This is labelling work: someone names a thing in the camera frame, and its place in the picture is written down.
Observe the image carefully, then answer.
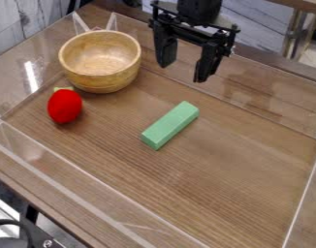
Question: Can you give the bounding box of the red plush strawberry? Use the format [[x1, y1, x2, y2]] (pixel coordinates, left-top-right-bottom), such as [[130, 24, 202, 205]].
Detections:
[[47, 88, 83, 124]]

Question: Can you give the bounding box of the clear acrylic tray wall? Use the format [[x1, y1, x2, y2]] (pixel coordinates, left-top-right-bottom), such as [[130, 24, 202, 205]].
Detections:
[[0, 118, 209, 248]]

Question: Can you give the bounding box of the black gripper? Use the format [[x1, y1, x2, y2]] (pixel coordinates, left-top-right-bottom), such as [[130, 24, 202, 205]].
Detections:
[[149, 0, 241, 83]]

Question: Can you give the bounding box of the wooden table leg background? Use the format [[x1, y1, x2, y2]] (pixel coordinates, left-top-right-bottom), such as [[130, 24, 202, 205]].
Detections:
[[283, 10, 316, 60]]

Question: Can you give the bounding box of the black table bracket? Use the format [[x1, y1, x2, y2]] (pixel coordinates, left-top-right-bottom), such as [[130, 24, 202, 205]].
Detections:
[[20, 205, 64, 248]]

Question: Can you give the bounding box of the black cable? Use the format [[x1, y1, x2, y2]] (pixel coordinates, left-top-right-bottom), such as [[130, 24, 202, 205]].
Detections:
[[0, 219, 35, 248]]

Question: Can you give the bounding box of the wooden bowl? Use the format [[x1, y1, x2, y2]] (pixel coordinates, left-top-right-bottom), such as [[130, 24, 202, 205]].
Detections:
[[59, 30, 141, 94]]

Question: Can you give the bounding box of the green rectangular block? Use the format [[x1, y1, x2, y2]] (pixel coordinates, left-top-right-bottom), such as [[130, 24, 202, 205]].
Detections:
[[141, 101, 200, 150]]

